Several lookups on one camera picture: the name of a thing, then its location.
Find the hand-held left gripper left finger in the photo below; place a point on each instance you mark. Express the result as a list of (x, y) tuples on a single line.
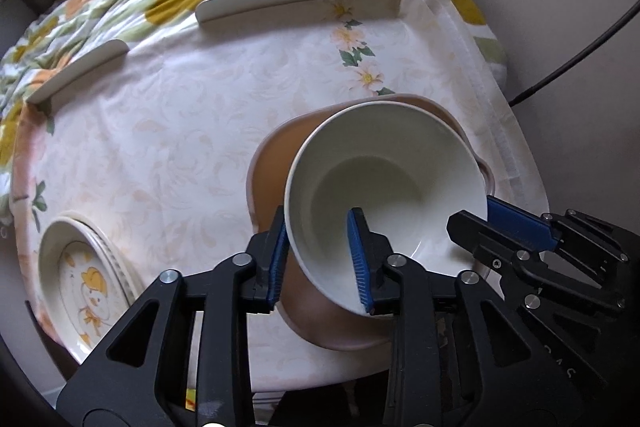
[(277, 257)]

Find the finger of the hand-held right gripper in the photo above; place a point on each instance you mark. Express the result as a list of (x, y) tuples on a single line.
[(520, 224), (480, 234)]

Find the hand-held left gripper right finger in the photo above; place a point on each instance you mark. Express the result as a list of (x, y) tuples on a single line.
[(359, 257)]

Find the cream cartoon-print bowl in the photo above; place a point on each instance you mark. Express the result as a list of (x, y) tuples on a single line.
[(390, 177)]

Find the pink heart-shaped bowl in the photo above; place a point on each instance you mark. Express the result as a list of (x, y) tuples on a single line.
[(270, 167)]

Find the white ribbed bowl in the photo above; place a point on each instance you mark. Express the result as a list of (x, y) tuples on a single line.
[(126, 277)]

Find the duck-print plate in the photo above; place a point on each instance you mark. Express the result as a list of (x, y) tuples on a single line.
[(90, 287)]

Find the cream patterned tablecloth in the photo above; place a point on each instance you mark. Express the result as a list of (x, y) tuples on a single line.
[(175, 132)]

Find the yellow snack packet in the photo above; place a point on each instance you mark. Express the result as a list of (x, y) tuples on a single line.
[(191, 399)]

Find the white plate left edge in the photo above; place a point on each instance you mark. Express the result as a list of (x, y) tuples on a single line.
[(75, 69)]

